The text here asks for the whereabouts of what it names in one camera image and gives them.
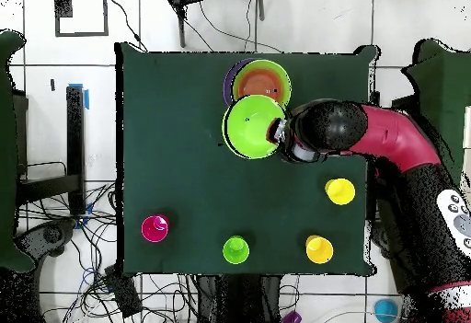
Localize green bowl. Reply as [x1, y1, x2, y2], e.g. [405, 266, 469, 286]
[221, 94, 289, 161]
[231, 58, 293, 109]

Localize orange bowl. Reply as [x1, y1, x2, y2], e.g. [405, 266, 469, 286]
[236, 67, 284, 103]

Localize purple bowl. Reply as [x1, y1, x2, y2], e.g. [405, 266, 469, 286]
[223, 57, 257, 107]

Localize dark green table cloth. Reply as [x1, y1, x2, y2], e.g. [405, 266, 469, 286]
[114, 41, 380, 279]

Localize green cup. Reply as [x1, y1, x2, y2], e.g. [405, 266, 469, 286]
[222, 235, 250, 265]

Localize yellow orange cup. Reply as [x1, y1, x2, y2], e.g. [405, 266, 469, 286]
[305, 235, 335, 265]

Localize red cup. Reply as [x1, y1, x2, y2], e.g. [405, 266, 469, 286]
[141, 213, 171, 244]

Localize green cloth side table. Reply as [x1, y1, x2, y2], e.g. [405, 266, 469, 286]
[400, 38, 471, 184]
[0, 29, 36, 274]

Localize purple cup on floor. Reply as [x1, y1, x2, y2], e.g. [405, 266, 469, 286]
[281, 309, 304, 323]

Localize white boxes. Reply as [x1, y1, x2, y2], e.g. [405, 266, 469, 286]
[461, 105, 471, 191]

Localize black bench with blue tape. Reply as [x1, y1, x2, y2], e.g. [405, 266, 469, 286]
[16, 82, 90, 217]

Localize blue bowl on floor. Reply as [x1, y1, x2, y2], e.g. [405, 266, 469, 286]
[373, 297, 399, 323]

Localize black floor box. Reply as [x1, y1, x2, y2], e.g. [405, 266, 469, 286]
[102, 263, 144, 319]

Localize black camera stand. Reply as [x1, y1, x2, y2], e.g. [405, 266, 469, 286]
[165, 0, 266, 49]

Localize black floor cable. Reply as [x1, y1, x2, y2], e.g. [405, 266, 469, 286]
[109, 0, 149, 52]

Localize white floor cable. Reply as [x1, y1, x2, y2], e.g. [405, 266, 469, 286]
[321, 310, 406, 323]

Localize grey square floor frame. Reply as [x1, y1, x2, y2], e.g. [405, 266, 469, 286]
[53, 0, 110, 38]

